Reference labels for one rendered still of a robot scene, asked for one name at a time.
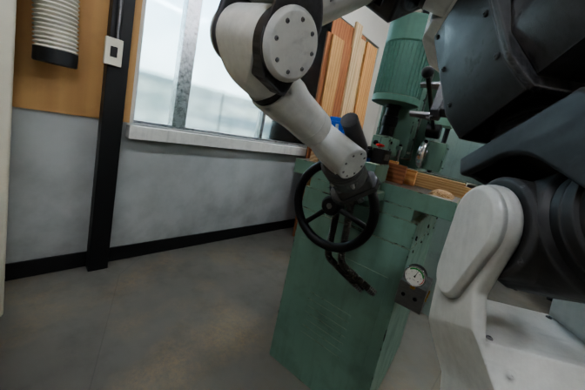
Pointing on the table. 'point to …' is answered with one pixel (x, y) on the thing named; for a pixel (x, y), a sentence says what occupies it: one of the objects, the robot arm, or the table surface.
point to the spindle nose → (390, 119)
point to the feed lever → (431, 105)
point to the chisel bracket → (386, 144)
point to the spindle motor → (402, 63)
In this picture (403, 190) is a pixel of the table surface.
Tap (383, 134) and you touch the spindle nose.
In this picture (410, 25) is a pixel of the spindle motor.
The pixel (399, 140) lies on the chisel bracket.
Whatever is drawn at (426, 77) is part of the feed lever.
